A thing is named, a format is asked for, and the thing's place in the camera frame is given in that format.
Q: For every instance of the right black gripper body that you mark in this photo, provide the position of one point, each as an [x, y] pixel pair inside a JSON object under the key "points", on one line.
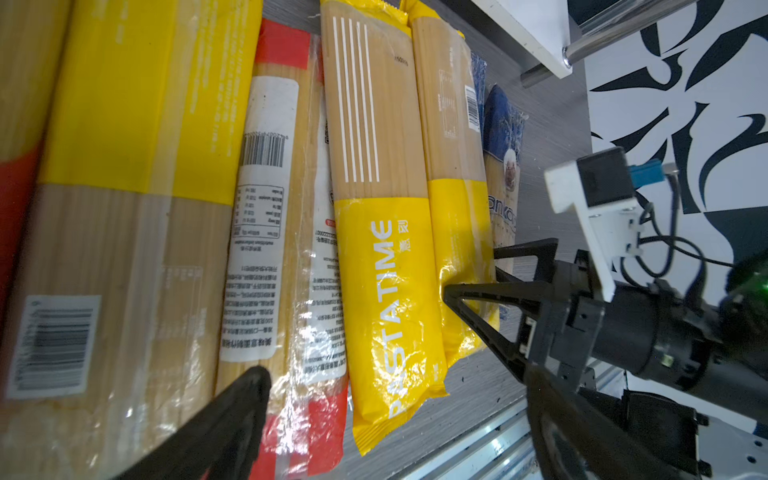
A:
{"points": [[560, 331]]}

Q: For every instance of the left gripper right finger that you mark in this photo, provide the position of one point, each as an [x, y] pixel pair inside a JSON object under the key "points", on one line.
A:
{"points": [[573, 440]]}

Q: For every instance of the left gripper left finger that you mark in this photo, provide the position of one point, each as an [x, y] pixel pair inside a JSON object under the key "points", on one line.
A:
{"points": [[221, 441]]}

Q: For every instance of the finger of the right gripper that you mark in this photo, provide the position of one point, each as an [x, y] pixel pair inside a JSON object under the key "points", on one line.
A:
{"points": [[477, 305], [543, 250]]}

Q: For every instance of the yellow Pastatime spaghetti bag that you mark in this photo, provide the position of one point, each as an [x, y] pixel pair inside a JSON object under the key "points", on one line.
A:
{"points": [[391, 313]]}

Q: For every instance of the blue Barilla spaghetti box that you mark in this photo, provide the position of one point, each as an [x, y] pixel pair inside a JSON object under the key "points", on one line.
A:
{"points": [[479, 71]]}

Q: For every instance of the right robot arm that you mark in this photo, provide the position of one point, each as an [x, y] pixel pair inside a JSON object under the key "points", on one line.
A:
{"points": [[714, 353]]}

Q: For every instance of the white two-tier shelf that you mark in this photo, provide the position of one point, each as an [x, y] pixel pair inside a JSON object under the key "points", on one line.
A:
{"points": [[542, 29]]}

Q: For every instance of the blue De Cecco spaghetti bag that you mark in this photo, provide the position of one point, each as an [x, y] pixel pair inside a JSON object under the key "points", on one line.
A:
{"points": [[502, 143]]}

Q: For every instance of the red clear spaghetti bag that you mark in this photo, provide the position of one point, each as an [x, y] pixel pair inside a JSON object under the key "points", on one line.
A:
{"points": [[282, 302]]}

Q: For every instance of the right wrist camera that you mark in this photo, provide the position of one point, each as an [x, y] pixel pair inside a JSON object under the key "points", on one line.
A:
{"points": [[600, 188]]}

